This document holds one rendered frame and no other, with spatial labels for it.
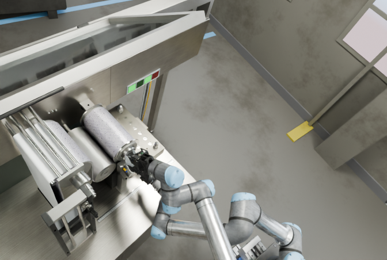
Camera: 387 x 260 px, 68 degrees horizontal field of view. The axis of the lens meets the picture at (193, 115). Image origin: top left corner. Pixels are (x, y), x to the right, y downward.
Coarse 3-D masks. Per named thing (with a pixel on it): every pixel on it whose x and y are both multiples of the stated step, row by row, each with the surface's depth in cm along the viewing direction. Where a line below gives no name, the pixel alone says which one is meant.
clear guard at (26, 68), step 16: (80, 32) 111; (96, 32) 102; (112, 32) 95; (128, 32) 89; (144, 32) 83; (48, 48) 96; (64, 48) 90; (80, 48) 84; (96, 48) 79; (0, 64) 90; (16, 64) 85; (32, 64) 80; (48, 64) 75; (64, 64) 71; (0, 80) 72; (16, 80) 69; (32, 80) 65; (0, 96) 60
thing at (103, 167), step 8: (80, 128) 137; (72, 136) 133; (80, 136) 134; (88, 136) 136; (80, 144) 132; (88, 144) 133; (96, 144) 135; (88, 152) 130; (96, 152) 131; (104, 152) 135; (96, 160) 129; (104, 160) 130; (112, 160) 134; (96, 168) 128; (104, 168) 128; (112, 168) 137; (96, 176) 127; (104, 176) 136
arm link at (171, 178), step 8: (160, 168) 111; (168, 168) 109; (176, 168) 109; (160, 176) 110; (168, 176) 107; (176, 176) 107; (184, 176) 110; (160, 184) 112; (168, 184) 107; (176, 184) 107
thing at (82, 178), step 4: (80, 172) 111; (84, 172) 113; (76, 176) 110; (80, 176) 110; (84, 176) 111; (88, 176) 112; (72, 180) 110; (76, 180) 109; (80, 180) 109; (84, 180) 110; (88, 180) 110; (76, 184) 109; (80, 184) 109; (84, 184) 110; (76, 188) 110
